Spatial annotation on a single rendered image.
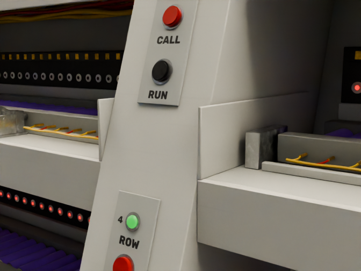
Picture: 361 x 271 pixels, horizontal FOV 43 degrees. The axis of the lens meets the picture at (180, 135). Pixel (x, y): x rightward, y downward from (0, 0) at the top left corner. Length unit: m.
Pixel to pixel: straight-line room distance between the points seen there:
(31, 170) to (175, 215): 0.18
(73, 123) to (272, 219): 0.26
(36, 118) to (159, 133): 0.22
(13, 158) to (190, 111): 0.21
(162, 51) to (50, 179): 0.16
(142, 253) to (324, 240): 0.13
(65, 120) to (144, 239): 0.20
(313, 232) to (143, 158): 0.14
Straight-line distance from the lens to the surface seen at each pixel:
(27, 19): 0.75
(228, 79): 0.34
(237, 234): 0.31
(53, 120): 0.51
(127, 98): 0.37
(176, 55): 0.35
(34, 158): 0.45
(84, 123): 0.47
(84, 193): 0.40
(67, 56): 0.70
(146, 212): 0.34
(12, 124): 0.53
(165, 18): 0.36
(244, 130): 0.36
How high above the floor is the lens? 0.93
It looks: 5 degrees up
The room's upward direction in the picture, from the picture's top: 11 degrees clockwise
